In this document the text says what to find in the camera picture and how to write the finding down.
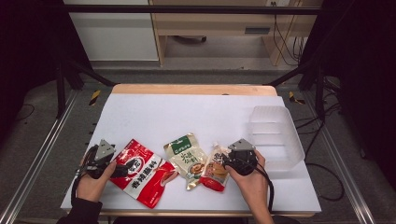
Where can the person's left hand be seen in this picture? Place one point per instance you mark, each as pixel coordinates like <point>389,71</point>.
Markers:
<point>91,186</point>

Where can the orange and red seasoning packet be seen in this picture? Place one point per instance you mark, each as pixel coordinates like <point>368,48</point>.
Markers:
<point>214,172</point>

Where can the black horizontal frame bar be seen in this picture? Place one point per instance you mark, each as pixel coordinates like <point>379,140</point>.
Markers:
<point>186,9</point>

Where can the white cabinet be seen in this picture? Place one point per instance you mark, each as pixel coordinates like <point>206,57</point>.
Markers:
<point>115,34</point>

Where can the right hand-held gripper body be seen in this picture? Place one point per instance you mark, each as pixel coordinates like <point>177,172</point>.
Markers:
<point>242,158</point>

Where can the wooden table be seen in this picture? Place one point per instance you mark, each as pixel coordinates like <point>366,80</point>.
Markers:
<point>193,89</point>

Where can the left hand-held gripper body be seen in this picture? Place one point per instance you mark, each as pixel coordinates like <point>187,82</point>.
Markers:
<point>104,151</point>

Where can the red and white seasoning packet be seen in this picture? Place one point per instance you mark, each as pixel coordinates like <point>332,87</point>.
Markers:
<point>146,174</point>

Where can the wooden desk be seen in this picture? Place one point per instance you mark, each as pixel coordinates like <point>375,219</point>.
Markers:
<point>218,21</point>

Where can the yellow and black tape piece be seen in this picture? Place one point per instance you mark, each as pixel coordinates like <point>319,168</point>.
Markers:
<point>95,97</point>
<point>294,98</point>

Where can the clear plastic container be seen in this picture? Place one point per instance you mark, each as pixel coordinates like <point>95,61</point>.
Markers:
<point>275,140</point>

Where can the aluminium floor rail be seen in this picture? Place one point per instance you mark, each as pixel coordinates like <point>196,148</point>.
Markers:
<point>339,155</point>
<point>37,155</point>

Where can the person's right hand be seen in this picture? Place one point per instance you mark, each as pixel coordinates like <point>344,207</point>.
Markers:
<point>250,185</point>

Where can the green and beige seasoning packet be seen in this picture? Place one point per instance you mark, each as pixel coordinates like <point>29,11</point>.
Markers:
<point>188,160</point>

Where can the black metal stand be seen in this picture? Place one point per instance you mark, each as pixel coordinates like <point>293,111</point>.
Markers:
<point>67,81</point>
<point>311,77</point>

